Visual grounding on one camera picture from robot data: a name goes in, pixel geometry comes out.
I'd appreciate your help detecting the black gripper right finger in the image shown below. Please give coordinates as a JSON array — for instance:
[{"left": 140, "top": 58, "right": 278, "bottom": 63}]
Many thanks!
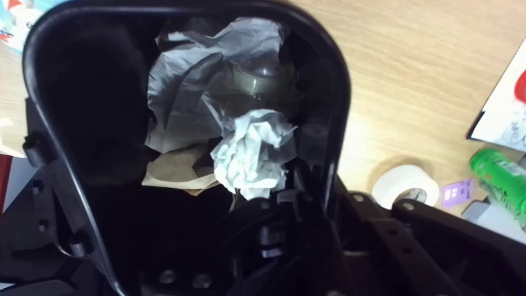
[{"left": 334, "top": 180, "right": 479, "bottom": 296}]

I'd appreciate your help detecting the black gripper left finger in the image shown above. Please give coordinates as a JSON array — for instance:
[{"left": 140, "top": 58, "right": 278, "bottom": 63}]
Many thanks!
[{"left": 241, "top": 183, "right": 329, "bottom": 277}]

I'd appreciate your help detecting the black plastic landfill bin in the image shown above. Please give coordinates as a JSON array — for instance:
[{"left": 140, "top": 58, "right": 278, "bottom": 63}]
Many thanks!
[{"left": 22, "top": 0, "right": 352, "bottom": 296}]

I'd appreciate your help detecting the white tape roll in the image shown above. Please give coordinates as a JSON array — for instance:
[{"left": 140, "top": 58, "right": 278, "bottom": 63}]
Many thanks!
[{"left": 371, "top": 160, "right": 443, "bottom": 211}]

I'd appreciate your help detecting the small purple card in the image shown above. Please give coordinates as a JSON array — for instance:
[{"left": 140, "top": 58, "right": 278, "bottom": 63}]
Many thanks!
[{"left": 441, "top": 178, "right": 476, "bottom": 211}]

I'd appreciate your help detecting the crumpled white tissue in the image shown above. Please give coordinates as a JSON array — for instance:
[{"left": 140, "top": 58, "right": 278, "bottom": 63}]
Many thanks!
[{"left": 211, "top": 107, "right": 298, "bottom": 203}]

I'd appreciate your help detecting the green plastic bottle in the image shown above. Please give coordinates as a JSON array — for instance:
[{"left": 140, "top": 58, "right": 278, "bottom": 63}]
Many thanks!
[{"left": 469, "top": 147, "right": 526, "bottom": 229}]

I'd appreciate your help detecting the brown paper scrap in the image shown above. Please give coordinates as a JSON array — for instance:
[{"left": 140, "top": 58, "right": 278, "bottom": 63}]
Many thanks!
[{"left": 142, "top": 147, "right": 221, "bottom": 198}]

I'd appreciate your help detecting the grey plastic film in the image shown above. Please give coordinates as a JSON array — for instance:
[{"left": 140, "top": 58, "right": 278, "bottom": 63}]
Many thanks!
[{"left": 145, "top": 15, "right": 302, "bottom": 155}]

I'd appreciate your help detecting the red tape roll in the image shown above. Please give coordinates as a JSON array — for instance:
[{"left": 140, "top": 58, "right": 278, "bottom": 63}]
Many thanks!
[{"left": 514, "top": 71, "right": 526, "bottom": 106}]

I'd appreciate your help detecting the blue patterned packet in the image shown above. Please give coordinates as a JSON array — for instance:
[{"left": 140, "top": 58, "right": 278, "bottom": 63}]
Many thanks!
[{"left": 0, "top": 0, "right": 57, "bottom": 55}]

